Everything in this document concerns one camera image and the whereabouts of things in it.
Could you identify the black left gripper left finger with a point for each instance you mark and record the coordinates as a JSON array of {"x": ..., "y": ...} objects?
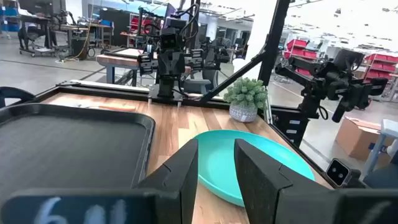
[{"x": 186, "y": 174}]

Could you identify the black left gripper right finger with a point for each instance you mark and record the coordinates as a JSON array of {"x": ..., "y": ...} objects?
[{"x": 258, "y": 180}]

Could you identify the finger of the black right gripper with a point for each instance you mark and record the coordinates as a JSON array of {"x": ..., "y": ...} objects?
[
  {"x": 195, "y": 59},
  {"x": 147, "y": 63}
]

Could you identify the teal round plate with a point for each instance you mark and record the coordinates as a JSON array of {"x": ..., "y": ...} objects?
[{"x": 217, "y": 161}]

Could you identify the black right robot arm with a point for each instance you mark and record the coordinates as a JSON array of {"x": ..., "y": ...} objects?
[{"x": 166, "y": 85}]

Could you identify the neighbour station robot arm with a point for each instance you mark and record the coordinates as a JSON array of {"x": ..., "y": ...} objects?
[{"x": 329, "y": 81}]

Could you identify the black plastic tray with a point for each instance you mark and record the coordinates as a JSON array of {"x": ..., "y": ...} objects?
[{"x": 77, "y": 149}]

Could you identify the grey stool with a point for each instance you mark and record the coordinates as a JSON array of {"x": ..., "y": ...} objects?
[{"x": 197, "y": 84}]

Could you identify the wooden-top workbench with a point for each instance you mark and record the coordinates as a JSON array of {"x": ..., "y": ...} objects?
[{"x": 118, "y": 60}]

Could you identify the green plant in grey pot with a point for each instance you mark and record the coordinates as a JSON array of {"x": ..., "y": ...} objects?
[{"x": 245, "y": 93}]

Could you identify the black stand with white labels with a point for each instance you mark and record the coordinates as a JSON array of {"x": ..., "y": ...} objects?
[{"x": 289, "y": 127}]

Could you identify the red storage bin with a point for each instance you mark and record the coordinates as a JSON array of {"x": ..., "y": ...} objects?
[
  {"x": 384, "y": 66},
  {"x": 310, "y": 54},
  {"x": 376, "y": 57},
  {"x": 297, "y": 44}
]

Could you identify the brown cardboard box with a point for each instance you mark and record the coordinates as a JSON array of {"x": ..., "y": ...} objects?
[{"x": 354, "y": 140}]

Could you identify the black equipment cart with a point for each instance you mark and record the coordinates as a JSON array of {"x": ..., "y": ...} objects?
[{"x": 31, "y": 20}]

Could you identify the white side table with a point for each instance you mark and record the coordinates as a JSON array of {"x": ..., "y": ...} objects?
[{"x": 390, "y": 127}]

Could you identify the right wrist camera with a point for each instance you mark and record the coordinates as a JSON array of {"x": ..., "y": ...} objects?
[{"x": 169, "y": 39}]

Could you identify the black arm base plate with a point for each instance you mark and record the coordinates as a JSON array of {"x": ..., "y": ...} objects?
[{"x": 155, "y": 93}]

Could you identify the small black depth camera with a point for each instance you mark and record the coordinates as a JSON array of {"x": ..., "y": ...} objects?
[{"x": 337, "y": 172}]

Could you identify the black aluminium table frame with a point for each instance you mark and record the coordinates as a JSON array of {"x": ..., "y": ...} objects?
[{"x": 273, "y": 37}]

